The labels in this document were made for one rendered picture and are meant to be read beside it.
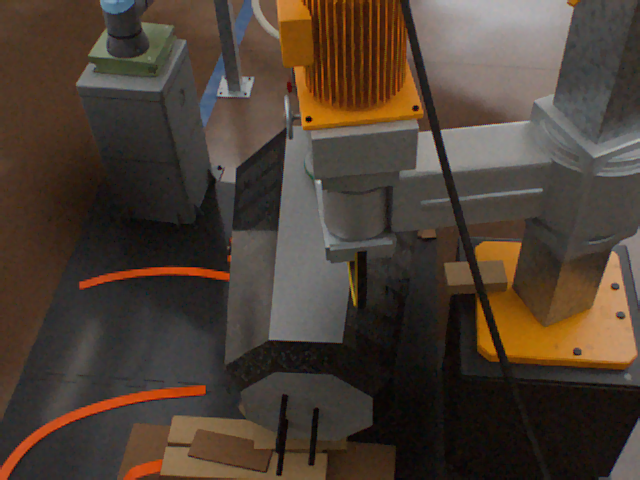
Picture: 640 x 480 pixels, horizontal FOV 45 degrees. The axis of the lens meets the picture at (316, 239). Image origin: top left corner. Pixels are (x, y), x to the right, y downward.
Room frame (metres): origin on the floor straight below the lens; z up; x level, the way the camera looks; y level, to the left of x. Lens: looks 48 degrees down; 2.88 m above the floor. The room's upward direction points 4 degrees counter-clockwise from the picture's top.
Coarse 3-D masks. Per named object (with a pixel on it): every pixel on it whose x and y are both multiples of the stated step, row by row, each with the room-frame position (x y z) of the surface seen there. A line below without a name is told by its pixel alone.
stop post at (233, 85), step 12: (216, 0) 3.87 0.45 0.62; (228, 0) 3.88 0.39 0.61; (216, 12) 3.88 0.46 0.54; (228, 12) 3.87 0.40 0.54; (228, 24) 3.87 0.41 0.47; (228, 36) 3.87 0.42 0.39; (228, 48) 3.87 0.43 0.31; (228, 60) 3.87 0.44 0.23; (228, 72) 3.87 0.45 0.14; (240, 72) 3.92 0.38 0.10; (228, 84) 3.88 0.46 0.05; (240, 84) 3.88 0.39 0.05; (252, 84) 3.92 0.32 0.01; (216, 96) 3.83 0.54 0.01; (228, 96) 3.82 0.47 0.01; (240, 96) 3.81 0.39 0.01
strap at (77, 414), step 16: (128, 272) 2.47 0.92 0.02; (144, 272) 2.46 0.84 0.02; (160, 272) 2.45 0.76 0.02; (176, 272) 2.45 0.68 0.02; (192, 272) 2.44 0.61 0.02; (208, 272) 2.43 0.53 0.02; (224, 272) 2.42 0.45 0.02; (80, 288) 2.39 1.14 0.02; (112, 400) 1.76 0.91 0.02; (128, 400) 1.75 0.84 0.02; (144, 400) 1.75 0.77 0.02; (64, 416) 1.70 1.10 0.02; (80, 416) 1.69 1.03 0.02; (48, 432) 1.63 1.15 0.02; (16, 464) 1.50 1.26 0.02; (144, 464) 1.36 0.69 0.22; (160, 464) 1.35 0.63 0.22
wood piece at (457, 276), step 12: (444, 264) 1.71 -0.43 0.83; (456, 264) 1.70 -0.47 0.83; (468, 264) 1.70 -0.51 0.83; (480, 264) 1.69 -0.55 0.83; (492, 264) 1.69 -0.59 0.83; (444, 276) 1.68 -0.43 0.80; (456, 276) 1.65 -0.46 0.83; (468, 276) 1.64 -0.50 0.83; (492, 276) 1.64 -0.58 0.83; (504, 276) 1.63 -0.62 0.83; (456, 288) 1.61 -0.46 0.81; (468, 288) 1.61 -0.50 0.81; (492, 288) 1.61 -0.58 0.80; (504, 288) 1.61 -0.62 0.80
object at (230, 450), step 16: (208, 432) 1.45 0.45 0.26; (256, 432) 1.43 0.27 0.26; (272, 432) 1.43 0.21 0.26; (192, 448) 1.39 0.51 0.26; (208, 448) 1.38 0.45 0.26; (224, 448) 1.38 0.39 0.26; (240, 448) 1.37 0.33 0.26; (256, 448) 1.37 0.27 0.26; (272, 448) 1.36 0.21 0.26; (288, 448) 1.36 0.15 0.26; (304, 448) 1.35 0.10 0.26; (320, 448) 1.35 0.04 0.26; (336, 448) 1.35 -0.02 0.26; (240, 464) 1.31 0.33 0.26; (256, 464) 1.31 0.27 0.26
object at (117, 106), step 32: (96, 96) 2.84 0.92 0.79; (128, 96) 2.80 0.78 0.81; (160, 96) 2.77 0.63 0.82; (192, 96) 3.09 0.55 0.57; (96, 128) 2.85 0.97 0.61; (128, 128) 2.81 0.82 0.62; (160, 128) 2.78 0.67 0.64; (192, 128) 3.01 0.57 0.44; (128, 160) 2.82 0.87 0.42; (160, 160) 2.79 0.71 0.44; (192, 160) 2.93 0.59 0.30; (128, 192) 2.84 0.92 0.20; (160, 192) 2.80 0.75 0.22; (192, 192) 2.85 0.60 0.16
